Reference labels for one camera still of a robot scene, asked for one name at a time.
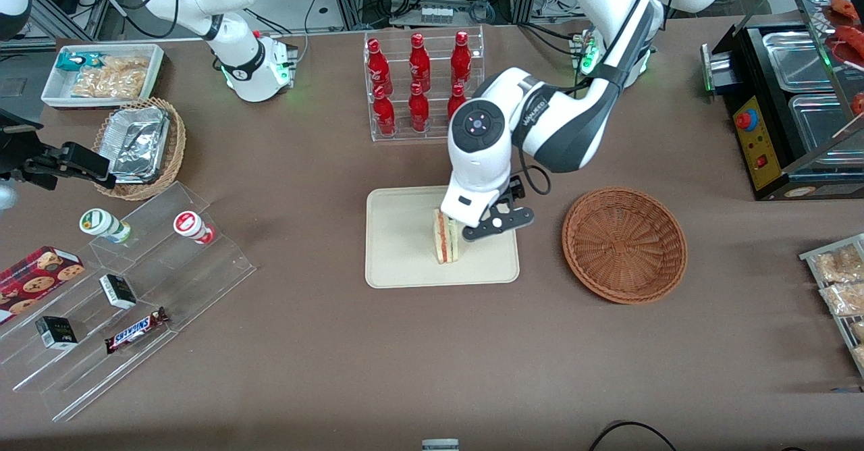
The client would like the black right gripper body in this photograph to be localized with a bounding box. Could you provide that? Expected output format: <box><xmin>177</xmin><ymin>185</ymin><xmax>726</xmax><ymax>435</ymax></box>
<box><xmin>0</xmin><ymin>109</ymin><xmax>45</xmax><ymax>176</ymax></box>

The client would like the triangular sandwich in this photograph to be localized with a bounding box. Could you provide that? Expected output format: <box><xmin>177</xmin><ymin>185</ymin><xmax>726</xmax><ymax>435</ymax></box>
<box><xmin>432</xmin><ymin>208</ymin><xmax>464</xmax><ymax>265</ymax></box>

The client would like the aluminium foil tray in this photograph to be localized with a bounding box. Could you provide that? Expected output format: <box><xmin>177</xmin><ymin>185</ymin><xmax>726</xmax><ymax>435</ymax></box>
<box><xmin>107</xmin><ymin>106</ymin><xmax>171</xmax><ymax>184</ymax></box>

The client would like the beige rectangular tray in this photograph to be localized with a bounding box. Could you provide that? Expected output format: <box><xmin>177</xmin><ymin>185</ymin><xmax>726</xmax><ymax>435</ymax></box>
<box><xmin>365</xmin><ymin>183</ymin><xmax>520</xmax><ymax>290</ymax></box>

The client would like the light wicker basket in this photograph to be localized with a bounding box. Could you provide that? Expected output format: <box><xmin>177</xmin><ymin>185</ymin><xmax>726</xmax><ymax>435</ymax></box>
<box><xmin>92</xmin><ymin>97</ymin><xmax>187</xmax><ymax>201</ymax></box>

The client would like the brown round wicker basket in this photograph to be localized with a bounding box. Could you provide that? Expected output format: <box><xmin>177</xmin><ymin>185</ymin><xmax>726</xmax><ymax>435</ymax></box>
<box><xmin>562</xmin><ymin>187</ymin><xmax>689</xmax><ymax>304</ymax></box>

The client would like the tray of packaged snacks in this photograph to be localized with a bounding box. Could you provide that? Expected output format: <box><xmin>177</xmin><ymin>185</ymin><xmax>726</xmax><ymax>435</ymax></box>
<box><xmin>799</xmin><ymin>233</ymin><xmax>864</xmax><ymax>379</ymax></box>

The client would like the white rectangular bin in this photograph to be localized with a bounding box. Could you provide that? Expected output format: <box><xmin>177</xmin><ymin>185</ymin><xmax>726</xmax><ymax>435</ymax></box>
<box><xmin>40</xmin><ymin>43</ymin><xmax>165</xmax><ymax>109</ymax></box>

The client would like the green capped drink bottle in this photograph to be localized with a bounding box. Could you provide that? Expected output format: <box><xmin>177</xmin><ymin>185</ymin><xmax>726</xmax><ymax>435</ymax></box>
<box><xmin>79</xmin><ymin>208</ymin><xmax>132</xmax><ymax>244</ymax></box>

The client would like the clear bag of crackers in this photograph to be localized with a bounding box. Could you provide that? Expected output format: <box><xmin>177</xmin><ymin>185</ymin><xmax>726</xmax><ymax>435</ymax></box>
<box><xmin>70</xmin><ymin>55</ymin><xmax>150</xmax><ymax>100</ymax></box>

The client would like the clear acrylic bottle rack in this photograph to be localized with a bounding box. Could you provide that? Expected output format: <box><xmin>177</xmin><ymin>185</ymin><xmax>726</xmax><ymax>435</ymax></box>
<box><xmin>363</xmin><ymin>25</ymin><xmax>485</xmax><ymax>143</ymax></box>

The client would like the teal snack packet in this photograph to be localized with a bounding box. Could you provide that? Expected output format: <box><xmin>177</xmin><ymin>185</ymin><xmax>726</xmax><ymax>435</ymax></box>
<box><xmin>55</xmin><ymin>51</ymin><xmax>106</xmax><ymax>73</ymax></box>

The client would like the red soda bottle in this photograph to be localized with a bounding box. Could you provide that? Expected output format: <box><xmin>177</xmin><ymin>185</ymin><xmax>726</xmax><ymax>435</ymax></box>
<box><xmin>450</xmin><ymin>30</ymin><xmax>472</xmax><ymax>88</ymax></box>
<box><xmin>409</xmin><ymin>33</ymin><xmax>431</xmax><ymax>92</ymax></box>
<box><xmin>367</xmin><ymin>38</ymin><xmax>393</xmax><ymax>95</ymax></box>
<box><xmin>447</xmin><ymin>83</ymin><xmax>468</xmax><ymax>122</ymax></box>
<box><xmin>373</xmin><ymin>85</ymin><xmax>397</xmax><ymax>137</ymax></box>
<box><xmin>408</xmin><ymin>82</ymin><xmax>430</xmax><ymax>134</ymax></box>

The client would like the red cookie box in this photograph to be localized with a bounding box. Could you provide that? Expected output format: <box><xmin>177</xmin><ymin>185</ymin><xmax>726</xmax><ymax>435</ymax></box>
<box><xmin>0</xmin><ymin>245</ymin><xmax>86</xmax><ymax>325</ymax></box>

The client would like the red capped drink bottle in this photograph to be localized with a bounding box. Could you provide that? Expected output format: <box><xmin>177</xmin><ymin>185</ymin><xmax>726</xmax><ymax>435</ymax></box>
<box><xmin>173</xmin><ymin>211</ymin><xmax>216</xmax><ymax>245</ymax></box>

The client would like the small black white box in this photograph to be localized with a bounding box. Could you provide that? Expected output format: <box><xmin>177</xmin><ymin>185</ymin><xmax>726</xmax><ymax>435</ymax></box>
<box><xmin>99</xmin><ymin>273</ymin><xmax>138</xmax><ymax>311</ymax></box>

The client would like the clear acrylic step shelf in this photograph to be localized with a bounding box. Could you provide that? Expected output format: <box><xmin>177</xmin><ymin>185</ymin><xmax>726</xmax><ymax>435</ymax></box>
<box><xmin>0</xmin><ymin>181</ymin><xmax>258</xmax><ymax>423</ymax></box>

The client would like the Snickers chocolate bar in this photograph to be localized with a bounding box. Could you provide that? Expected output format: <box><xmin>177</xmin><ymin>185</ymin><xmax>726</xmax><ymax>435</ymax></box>
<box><xmin>104</xmin><ymin>307</ymin><xmax>170</xmax><ymax>355</ymax></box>

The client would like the black food warmer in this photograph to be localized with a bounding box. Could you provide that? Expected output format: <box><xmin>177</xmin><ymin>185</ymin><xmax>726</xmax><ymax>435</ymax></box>
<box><xmin>701</xmin><ymin>0</ymin><xmax>864</xmax><ymax>202</ymax></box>

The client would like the steel warmer pan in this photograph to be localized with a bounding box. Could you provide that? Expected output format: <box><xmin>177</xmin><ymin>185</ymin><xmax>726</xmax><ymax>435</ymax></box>
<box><xmin>762</xmin><ymin>30</ymin><xmax>836</xmax><ymax>93</ymax></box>
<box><xmin>788</xmin><ymin>92</ymin><xmax>864</xmax><ymax>153</ymax></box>

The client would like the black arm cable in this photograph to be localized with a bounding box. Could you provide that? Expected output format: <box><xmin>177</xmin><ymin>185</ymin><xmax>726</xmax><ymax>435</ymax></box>
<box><xmin>517</xmin><ymin>0</ymin><xmax>666</xmax><ymax>196</ymax></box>

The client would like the black cable loop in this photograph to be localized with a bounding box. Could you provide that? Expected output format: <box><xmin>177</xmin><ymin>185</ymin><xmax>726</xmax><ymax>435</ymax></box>
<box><xmin>587</xmin><ymin>421</ymin><xmax>679</xmax><ymax>451</ymax></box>

